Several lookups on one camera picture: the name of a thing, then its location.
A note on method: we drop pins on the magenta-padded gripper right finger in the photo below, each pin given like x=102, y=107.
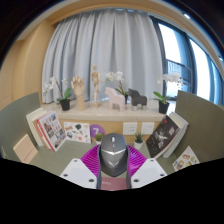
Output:
x=148, y=171

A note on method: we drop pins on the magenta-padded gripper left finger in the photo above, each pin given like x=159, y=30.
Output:
x=78, y=171

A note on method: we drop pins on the grey computer mouse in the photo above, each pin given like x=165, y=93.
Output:
x=113, y=156

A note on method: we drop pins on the small plant in white pot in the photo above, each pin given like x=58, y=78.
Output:
x=98, y=138
x=138, y=144

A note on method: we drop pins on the black book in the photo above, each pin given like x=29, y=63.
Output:
x=161, y=136

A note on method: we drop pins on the white sticker sheet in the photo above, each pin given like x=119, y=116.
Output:
x=76, y=132

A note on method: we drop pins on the colourful sticker card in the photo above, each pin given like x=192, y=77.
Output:
x=186, y=159

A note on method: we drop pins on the purple round number sign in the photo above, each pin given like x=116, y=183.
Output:
x=96, y=129

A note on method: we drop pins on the red-spined photo magazine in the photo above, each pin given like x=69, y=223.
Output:
x=53, y=131

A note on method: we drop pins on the white book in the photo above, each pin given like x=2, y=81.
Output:
x=181, y=128
x=32, y=123

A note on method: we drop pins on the beige card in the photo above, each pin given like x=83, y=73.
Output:
x=25, y=149

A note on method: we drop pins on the light wooden back shelf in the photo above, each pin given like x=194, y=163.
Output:
x=113, y=116

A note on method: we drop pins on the white orchid in black pot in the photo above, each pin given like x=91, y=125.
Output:
x=115, y=76
x=65, y=105
x=163, y=107

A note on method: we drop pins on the green desk partition panel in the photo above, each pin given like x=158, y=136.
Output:
x=15, y=116
x=203, y=126

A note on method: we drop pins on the dark grey horse figurine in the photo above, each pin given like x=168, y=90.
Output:
x=138, y=98

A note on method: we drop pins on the pink horse figurine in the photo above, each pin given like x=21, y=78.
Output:
x=115, y=98

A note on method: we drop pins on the wooden mannequin figure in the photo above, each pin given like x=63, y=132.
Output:
x=96, y=83

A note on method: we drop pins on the dark-framed window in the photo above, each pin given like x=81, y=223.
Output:
x=200, y=66

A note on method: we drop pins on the grey curtain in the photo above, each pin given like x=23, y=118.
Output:
x=106, y=43

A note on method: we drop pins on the white wall socket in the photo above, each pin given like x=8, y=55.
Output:
x=147, y=128
x=130, y=128

